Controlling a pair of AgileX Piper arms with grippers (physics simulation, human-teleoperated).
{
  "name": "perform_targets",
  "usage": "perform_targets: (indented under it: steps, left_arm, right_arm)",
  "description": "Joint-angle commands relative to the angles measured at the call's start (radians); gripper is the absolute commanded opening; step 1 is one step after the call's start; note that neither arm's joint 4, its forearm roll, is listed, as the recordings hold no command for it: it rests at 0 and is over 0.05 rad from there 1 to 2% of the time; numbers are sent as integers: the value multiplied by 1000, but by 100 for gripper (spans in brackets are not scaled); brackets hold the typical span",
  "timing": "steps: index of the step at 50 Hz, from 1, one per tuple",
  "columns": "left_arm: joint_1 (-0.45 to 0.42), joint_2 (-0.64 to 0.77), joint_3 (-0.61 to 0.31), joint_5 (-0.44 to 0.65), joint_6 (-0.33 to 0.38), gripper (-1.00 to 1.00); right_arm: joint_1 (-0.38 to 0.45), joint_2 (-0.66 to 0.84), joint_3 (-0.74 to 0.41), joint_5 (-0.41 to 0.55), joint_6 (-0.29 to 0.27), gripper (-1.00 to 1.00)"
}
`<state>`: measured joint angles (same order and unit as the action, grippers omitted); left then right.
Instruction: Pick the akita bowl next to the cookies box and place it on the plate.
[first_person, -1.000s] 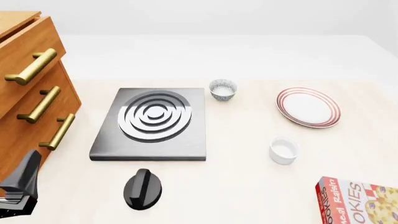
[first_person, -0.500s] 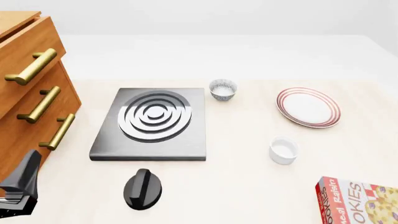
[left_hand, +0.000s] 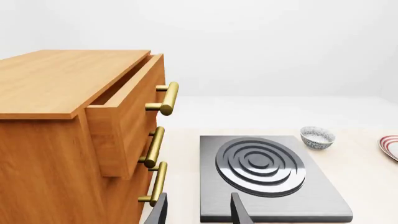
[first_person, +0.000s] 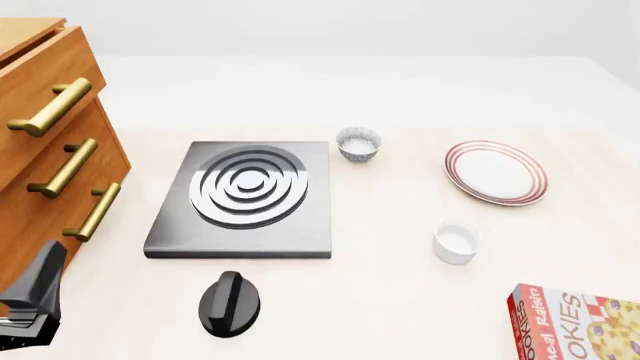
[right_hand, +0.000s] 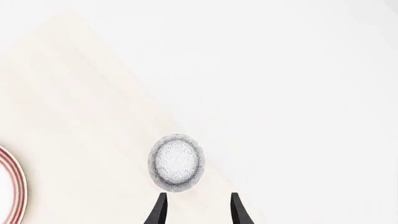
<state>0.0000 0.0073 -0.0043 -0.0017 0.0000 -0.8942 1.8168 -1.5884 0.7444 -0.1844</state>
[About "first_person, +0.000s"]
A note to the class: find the wooden lowest drawer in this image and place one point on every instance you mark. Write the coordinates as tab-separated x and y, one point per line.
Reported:
70	214

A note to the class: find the red printed cookies box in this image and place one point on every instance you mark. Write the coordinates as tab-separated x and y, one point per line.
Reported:
560	326

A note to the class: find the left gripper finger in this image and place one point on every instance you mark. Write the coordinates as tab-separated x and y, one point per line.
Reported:
41	275

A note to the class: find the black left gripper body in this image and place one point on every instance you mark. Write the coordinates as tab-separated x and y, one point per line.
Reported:
25	326

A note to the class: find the wooden middle drawer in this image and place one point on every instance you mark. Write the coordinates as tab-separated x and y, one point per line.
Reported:
40	165

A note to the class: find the white plate with red rings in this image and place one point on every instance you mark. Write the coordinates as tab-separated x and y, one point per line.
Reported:
495	173

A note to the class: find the flat black stove plate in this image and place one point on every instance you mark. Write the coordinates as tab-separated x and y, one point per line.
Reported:
240	240

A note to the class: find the wooden drawer pulled out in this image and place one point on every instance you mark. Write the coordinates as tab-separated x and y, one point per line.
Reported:
50	63

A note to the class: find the wooden cabinet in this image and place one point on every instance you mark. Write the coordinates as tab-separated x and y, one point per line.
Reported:
25	34

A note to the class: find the patterned black and white bowl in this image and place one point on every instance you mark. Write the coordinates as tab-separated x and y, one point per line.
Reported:
358	144

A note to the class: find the small white ramekin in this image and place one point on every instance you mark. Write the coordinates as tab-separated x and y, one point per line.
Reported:
454	243

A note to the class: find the round black stove knob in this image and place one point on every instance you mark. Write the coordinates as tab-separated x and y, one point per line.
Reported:
229	305

